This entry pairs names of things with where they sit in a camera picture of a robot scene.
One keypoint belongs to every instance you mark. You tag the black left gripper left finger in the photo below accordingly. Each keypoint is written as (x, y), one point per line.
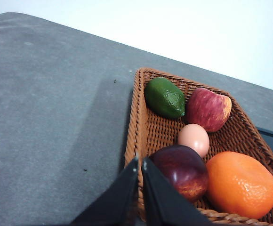
(117, 204)

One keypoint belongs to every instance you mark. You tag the beige egg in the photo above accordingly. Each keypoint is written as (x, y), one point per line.
(194, 136)

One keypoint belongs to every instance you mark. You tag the brown woven wicker basket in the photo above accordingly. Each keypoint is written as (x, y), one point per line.
(149, 131)

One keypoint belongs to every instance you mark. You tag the dark red plum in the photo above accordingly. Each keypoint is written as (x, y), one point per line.
(185, 167)

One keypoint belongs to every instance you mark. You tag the orange tangerine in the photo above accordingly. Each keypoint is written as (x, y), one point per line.
(240, 185)

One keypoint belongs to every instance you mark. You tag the red striped apple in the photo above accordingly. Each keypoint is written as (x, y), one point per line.
(207, 108)

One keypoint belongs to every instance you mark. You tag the green avocado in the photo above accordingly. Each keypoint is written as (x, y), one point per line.
(165, 97)

